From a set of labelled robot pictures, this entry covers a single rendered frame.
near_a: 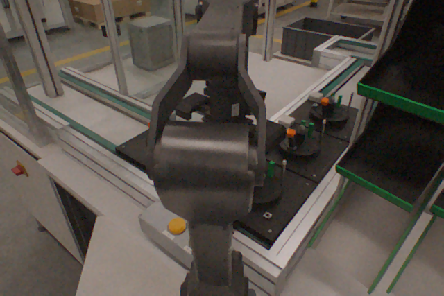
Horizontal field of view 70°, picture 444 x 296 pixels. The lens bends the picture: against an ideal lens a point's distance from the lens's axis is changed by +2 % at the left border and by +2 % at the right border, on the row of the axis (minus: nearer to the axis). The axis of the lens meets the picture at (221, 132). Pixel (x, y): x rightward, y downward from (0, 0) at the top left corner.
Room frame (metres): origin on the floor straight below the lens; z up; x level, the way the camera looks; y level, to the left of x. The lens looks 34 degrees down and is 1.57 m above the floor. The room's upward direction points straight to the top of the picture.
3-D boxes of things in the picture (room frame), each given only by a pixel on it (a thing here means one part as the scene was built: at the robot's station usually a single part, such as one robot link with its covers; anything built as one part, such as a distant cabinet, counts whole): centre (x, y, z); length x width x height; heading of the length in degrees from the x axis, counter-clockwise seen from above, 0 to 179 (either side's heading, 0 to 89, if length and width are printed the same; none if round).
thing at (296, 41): (2.61, -0.87, 0.73); 0.62 x 0.42 x 0.23; 52
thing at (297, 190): (0.62, -0.10, 1.01); 0.24 x 0.24 x 0.13; 52
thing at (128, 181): (0.66, 0.22, 0.91); 0.89 x 0.06 x 0.11; 52
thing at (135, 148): (0.82, 0.17, 0.96); 0.24 x 0.24 x 0.02; 52
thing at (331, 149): (0.81, -0.25, 1.01); 0.24 x 0.24 x 0.13; 52
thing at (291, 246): (0.99, -0.39, 0.91); 1.24 x 0.33 x 0.10; 142
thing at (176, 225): (0.50, 0.11, 0.96); 0.04 x 0.04 x 0.02
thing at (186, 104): (0.43, -0.01, 1.33); 0.19 x 0.06 x 0.08; 52
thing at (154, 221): (0.50, 0.11, 0.93); 0.21 x 0.07 x 0.06; 52
